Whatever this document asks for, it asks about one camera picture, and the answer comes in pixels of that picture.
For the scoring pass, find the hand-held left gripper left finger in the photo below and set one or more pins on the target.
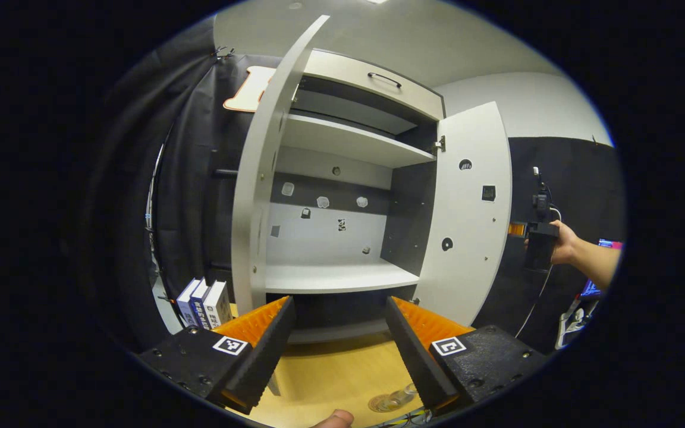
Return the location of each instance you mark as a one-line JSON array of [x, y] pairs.
[[268, 353]]

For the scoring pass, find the cabinet door with camera sticker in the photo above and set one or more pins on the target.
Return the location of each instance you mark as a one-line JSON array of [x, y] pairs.
[[253, 196]]

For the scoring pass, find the pale blue book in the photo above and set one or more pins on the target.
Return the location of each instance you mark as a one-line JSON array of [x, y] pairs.
[[187, 303]]

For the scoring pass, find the light grey cabinet door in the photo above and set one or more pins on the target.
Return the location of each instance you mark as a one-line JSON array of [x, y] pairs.
[[467, 267]]

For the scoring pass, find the white book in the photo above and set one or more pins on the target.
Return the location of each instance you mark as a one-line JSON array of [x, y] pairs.
[[219, 303]]

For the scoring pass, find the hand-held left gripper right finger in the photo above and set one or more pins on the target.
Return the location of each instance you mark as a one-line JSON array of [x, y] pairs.
[[417, 356]]

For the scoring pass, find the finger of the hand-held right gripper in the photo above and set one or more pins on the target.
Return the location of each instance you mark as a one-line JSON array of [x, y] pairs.
[[517, 229]]

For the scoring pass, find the grey cabinet with shelves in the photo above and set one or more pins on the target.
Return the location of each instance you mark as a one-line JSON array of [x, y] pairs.
[[348, 139]]

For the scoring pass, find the white power strip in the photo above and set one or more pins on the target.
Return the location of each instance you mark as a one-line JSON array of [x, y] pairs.
[[571, 324]]

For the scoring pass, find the computer monitor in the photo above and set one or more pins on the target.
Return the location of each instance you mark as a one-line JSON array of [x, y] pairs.
[[589, 290]]

